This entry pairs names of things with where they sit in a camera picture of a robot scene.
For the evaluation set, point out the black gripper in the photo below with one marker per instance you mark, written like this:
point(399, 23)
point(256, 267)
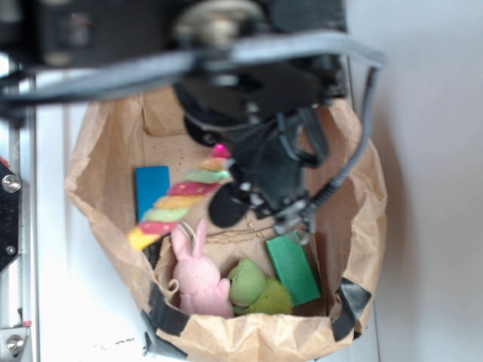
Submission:
point(272, 160)

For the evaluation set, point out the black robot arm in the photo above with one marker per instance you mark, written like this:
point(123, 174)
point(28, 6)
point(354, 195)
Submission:
point(249, 76)

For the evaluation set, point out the green rectangular block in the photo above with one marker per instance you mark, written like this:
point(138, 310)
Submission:
point(292, 268)

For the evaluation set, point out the green plush toy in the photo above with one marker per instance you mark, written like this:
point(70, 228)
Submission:
point(251, 291)

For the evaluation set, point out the brown paper bag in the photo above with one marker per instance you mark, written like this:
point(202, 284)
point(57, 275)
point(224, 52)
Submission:
point(346, 252)

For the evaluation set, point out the pink plush bunny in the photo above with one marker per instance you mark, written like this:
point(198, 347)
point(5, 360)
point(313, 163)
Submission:
point(201, 287)

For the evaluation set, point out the blue rectangular block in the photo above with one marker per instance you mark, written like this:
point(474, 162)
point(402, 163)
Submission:
point(151, 183)

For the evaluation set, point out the white plastic tray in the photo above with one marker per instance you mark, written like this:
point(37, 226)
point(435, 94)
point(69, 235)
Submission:
point(85, 312)

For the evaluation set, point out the black metal bracket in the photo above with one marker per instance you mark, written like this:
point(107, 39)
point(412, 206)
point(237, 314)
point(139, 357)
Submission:
point(9, 215)

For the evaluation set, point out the aluminium frame rail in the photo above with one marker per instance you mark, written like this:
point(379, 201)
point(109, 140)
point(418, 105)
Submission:
point(19, 282)

